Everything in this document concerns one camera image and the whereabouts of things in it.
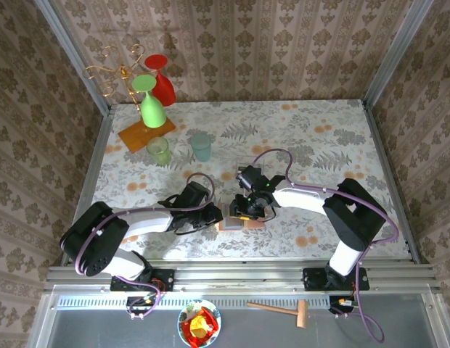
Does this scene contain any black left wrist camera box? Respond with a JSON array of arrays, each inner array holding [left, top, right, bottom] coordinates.
[[178, 181, 211, 212]]

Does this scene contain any grey metal shelf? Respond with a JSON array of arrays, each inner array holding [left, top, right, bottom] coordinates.
[[27, 284, 450, 348]]

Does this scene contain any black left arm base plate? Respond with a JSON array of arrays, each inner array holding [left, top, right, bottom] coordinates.
[[110, 268, 176, 293]]

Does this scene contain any aluminium extrusion frame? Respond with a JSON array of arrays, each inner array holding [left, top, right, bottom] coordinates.
[[33, 0, 443, 294]]

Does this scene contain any gold wire rack, wooden base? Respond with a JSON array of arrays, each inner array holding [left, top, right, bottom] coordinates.
[[82, 43, 177, 154]]

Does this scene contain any brown leather card holder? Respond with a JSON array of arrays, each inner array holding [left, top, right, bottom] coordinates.
[[217, 202, 266, 233]]

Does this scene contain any red wrapper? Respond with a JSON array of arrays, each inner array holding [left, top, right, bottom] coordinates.
[[181, 307, 219, 345]]

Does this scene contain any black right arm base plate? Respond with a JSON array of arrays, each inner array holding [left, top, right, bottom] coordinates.
[[302, 267, 370, 292]]

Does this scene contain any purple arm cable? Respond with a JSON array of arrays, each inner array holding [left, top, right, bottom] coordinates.
[[75, 173, 216, 320], [252, 148, 400, 344]]

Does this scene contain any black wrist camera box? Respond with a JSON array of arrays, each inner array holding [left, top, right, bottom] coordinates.
[[234, 165, 271, 192], [178, 181, 211, 212]]

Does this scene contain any blue textured tumbler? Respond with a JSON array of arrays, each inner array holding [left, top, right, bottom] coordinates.
[[189, 132, 213, 162]]

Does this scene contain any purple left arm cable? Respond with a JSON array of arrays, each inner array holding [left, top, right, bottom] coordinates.
[[75, 173, 216, 320]]

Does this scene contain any wooden mallet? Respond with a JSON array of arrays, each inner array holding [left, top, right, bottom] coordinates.
[[245, 299, 309, 329]]

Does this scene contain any green plastic wine glass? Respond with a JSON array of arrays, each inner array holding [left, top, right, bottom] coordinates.
[[131, 74, 168, 129]]

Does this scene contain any patterned ceramic bowl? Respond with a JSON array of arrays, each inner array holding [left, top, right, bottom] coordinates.
[[177, 299, 222, 348]]

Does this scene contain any black connector box with wires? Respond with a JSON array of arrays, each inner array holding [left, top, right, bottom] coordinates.
[[328, 295, 359, 315], [126, 295, 163, 316]]

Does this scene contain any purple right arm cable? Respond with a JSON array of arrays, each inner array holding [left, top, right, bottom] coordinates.
[[252, 148, 400, 344]]

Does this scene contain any red plastic wine glass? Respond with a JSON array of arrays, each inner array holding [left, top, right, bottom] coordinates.
[[144, 54, 177, 107]]

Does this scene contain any yellow crumpled paper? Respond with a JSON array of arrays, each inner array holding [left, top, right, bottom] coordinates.
[[189, 314, 208, 336]]

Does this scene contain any green glass tumbler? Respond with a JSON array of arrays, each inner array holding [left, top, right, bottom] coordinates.
[[145, 136, 173, 167]]

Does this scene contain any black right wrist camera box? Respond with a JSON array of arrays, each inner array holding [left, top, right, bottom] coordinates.
[[234, 165, 271, 192]]

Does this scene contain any floral fern print tablecloth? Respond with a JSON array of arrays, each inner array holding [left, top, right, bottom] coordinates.
[[78, 99, 411, 261]]

